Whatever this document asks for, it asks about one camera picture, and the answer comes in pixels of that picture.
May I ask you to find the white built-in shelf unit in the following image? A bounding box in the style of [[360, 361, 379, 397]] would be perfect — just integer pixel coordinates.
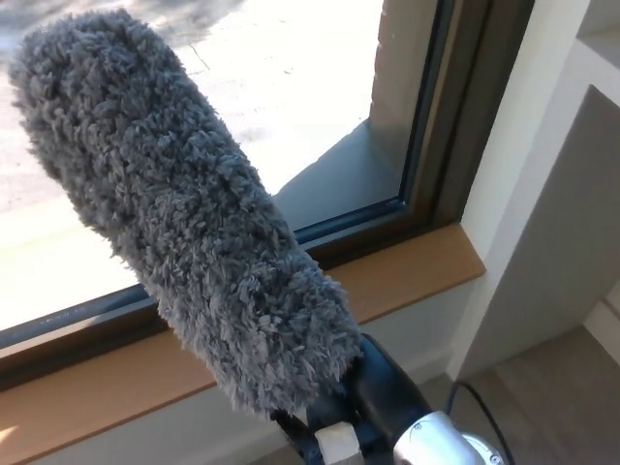
[[454, 0, 620, 384]]

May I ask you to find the dark brown window frame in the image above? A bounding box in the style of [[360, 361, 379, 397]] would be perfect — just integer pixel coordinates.
[[0, 0, 537, 393]]

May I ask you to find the grey fluffy microfibre duster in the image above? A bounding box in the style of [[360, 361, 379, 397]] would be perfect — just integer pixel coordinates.
[[7, 7, 365, 418]]

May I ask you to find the light wooden window sill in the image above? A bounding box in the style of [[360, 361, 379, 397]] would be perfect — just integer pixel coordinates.
[[0, 221, 487, 454]]

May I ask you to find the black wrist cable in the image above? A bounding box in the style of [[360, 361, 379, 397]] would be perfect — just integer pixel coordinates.
[[445, 381, 515, 465]]

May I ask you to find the grey exterior window ledge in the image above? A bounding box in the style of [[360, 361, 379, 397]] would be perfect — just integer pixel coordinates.
[[273, 118, 418, 232]]

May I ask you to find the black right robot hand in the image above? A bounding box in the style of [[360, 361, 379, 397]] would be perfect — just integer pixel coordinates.
[[270, 332, 450, 465]]

